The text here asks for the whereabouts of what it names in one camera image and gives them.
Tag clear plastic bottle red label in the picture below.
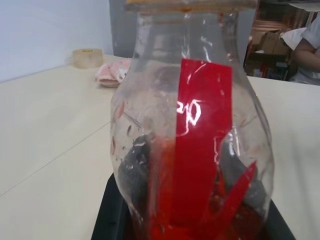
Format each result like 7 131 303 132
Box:
109 6 276 240

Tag cardboard boxes in background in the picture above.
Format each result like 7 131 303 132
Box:
243 7 301 81

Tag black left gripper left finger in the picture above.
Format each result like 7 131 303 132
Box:
90 134 152 240

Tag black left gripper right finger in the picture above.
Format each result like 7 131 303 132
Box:
221 142 297 240

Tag pink knitted cloth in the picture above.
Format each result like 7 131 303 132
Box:
94 60 131 88

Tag person in white shirt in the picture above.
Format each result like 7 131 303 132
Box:
279 16 320 86

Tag brown packing tape roll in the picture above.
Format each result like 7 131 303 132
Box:
72 48 104 69

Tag brown cardboard box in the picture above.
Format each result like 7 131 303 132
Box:
260 29 290 56

